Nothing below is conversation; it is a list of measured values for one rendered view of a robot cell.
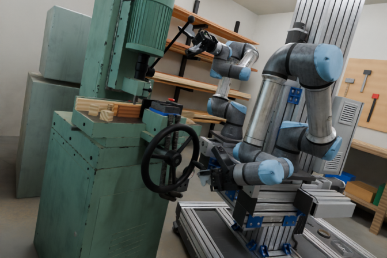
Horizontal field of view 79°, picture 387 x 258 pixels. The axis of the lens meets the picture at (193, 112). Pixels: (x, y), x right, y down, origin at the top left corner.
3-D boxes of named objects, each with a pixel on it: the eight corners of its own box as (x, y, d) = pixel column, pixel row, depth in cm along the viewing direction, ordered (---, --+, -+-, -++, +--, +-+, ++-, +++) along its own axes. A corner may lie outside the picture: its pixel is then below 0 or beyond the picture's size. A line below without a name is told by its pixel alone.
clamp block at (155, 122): (157, 137, 96) (162, 116, 95) (139, 128, 105) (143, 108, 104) (183, 137, 107) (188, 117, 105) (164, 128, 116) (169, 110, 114)
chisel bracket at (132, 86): (135, 99, 108) (138, 80, 107) (120, 93, 117) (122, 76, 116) (148, 100, 114) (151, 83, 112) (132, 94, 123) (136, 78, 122)
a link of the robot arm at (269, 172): (288, 182, 75) (274, 187, 69) (258, 183, 82) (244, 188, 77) (283, 157, 76) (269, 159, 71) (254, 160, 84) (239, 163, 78)
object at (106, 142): (104, 147, 91) (106, 137, 90) (83, 131, 105) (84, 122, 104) (179, 144, 120) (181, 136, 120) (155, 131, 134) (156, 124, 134)
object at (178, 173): (176, 194, 122) (179, 179, 121) (162, 183, 131) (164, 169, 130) (187, 190, 128) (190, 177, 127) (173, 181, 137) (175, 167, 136)
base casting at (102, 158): (94, 170, 90) (98, 147, 89) (50, 126, 129) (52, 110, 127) (179, 160, 123) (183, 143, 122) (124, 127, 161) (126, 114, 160)
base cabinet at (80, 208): (65, 329, 99) (94, 170, 90) (31, 243, 138) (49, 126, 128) (151, 280, 132) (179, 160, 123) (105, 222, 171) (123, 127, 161)
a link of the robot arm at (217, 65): (226, 80, 129) (231, 60, 128) (207, 76, 132) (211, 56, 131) (228, 81, 136) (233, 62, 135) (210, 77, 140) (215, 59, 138)
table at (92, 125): (101, 147, 79) (105, 130, 79) (69, 121, 100) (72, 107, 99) (213, 141, 124) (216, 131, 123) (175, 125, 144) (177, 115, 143)
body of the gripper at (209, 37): (199, 26, 116) (215, 34, 125) (188, 39, 120) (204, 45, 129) (205, 38, 113) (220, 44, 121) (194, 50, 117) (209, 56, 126)
